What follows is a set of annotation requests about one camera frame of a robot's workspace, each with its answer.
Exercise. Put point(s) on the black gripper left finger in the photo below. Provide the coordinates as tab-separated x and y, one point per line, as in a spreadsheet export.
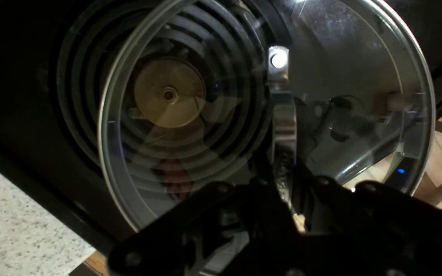
216	224

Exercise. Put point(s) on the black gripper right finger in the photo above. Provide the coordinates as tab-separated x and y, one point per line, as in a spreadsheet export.
385	230

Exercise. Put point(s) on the glass pot lid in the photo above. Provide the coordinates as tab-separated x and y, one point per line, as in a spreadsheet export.
334	77

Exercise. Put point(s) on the black electric coil stove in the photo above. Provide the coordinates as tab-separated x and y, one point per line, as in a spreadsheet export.
16	77

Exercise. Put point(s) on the large coil burner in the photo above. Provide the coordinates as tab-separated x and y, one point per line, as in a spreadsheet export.
78	101

